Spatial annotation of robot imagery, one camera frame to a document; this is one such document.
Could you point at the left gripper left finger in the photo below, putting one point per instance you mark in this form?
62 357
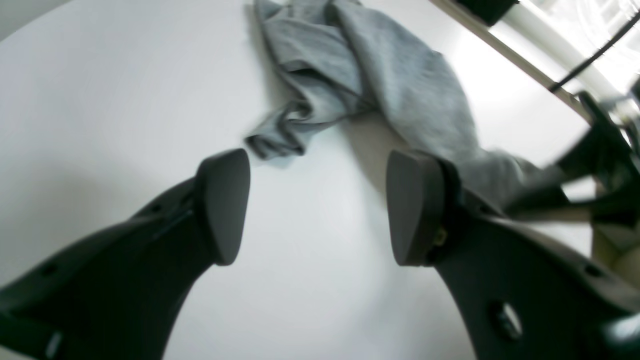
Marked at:
116 294

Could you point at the grey t-shirt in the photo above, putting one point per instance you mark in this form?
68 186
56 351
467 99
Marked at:
342 59

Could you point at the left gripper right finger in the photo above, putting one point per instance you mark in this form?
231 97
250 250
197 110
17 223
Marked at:
521 294

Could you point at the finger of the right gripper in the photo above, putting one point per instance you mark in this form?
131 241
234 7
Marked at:
546 203

